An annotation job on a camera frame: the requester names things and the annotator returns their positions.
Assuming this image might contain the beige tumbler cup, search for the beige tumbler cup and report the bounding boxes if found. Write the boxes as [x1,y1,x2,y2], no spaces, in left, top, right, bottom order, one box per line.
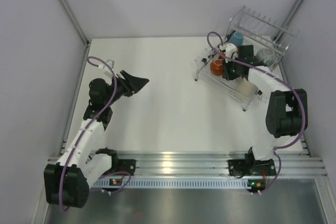
[235,78,257,99]

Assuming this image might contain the grey ceramic mug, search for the grey ceramic mug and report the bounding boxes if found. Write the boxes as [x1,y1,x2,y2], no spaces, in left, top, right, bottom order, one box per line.
[256,48,276,67]

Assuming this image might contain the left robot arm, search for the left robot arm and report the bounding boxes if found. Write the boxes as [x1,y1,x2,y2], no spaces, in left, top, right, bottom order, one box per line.
[44,70,149,211]

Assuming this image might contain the aluminium mounting rail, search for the aluminium mounting rail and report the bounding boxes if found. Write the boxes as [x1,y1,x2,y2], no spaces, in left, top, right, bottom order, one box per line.
[43,151,328,177]

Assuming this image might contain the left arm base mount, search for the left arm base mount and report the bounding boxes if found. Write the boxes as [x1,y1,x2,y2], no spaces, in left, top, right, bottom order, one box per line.
[112,159,136,176]

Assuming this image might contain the blue ceramic mug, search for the blue ceramic mug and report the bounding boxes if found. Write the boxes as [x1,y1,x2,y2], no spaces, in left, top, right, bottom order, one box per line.
[227,31,244,47]

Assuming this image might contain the silver metal dish rack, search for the silver metal dish rack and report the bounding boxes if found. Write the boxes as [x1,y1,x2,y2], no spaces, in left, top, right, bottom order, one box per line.
[194,7,298,111]

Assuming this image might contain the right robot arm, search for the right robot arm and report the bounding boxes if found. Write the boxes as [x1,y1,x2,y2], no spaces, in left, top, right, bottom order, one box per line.
[222,45,308,178]

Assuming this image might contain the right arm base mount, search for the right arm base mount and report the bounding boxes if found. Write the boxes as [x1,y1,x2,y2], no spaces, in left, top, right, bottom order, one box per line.
[228,159,249,179]

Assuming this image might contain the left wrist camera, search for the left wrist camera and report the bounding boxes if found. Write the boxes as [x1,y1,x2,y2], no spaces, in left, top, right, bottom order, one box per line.
[98,60,115,79]

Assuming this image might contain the black and red bowl cup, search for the black and red bowl cup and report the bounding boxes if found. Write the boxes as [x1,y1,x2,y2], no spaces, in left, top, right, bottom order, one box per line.
[210,59,223,76]

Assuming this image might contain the slotted cable duct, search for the slotted cable duct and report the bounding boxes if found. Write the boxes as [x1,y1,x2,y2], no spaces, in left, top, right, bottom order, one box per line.
[92,178,253,189]

